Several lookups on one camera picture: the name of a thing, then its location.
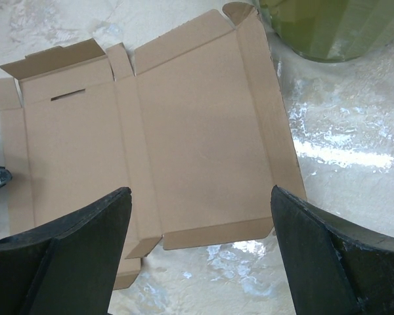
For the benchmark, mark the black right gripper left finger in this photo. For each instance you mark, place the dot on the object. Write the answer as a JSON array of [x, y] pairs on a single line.
[[68, 265]]

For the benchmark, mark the brown cardboard box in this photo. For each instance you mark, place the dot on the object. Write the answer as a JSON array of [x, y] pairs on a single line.
[[194, 123]]

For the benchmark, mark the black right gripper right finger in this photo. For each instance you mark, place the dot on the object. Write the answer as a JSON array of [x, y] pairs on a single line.
[[333, 266]]

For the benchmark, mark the olive green plastic basket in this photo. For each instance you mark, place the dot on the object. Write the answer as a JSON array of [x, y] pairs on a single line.
[[331, 31]]

